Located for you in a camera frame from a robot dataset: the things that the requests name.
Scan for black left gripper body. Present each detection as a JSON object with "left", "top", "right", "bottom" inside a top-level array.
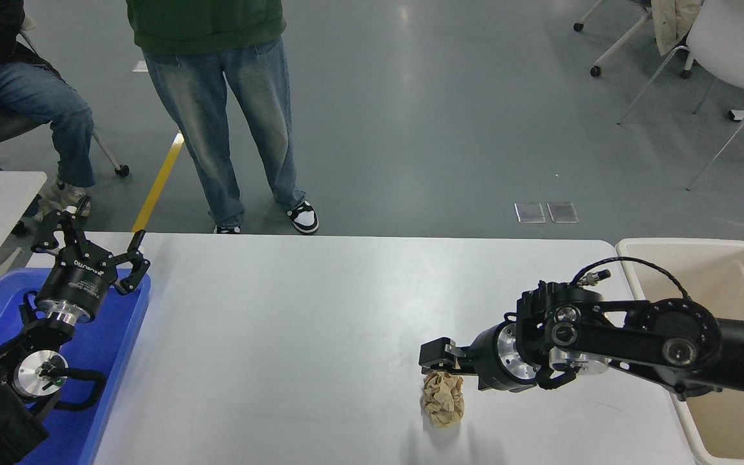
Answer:
[{"left": 34, "top": 255, "right": 118, "bottom": 317}]

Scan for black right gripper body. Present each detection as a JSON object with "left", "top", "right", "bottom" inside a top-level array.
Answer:
[{"left": 470, "top": 324, "right": 519, "bottom": 393}]

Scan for tan paper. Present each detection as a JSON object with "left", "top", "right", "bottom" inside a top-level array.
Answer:
[{"left": 420, "top": 370, "right": 466, "bottom": 428}]

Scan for blue plastic tray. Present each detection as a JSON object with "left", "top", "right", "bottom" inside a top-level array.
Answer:
[{"left": 0, "top": 268, "right": 152, "bottom": 465}]

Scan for yellow floor tape line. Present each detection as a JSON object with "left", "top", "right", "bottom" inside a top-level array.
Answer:
[{"left": 132, "top": 132, "right": 187, "bottom": 233}]

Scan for grey office chair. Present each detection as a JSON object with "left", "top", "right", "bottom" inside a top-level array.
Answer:
[{"left": 0, "top": 16, "right": 132, "bottom": 178}]

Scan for person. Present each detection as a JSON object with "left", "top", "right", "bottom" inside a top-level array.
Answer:
[
  {"left": 0, "top": 0, "right": 97, "bottom": 218},
  {"left": 125, "top": 0, "right": 320, "bottom": 235}
]

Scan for large pale plastic bin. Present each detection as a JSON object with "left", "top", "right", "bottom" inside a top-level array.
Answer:
[{"left": 616, "top": 238, "right": 744, "bottom": 465}]

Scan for white rolling stand legs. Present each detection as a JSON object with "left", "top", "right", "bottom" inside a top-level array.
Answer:
[{"left": 573, "top": 0, "right": 696, "bottom": 79}]

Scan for beige coat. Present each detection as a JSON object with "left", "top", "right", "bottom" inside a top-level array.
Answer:
[{"left": 652, "top": 0, "right": 703, "bottom": 56}]

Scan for white plastic chair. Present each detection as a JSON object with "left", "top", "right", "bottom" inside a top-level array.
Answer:
[{"left": 617, "top": 0, "right": 744, "bottom": 191}]

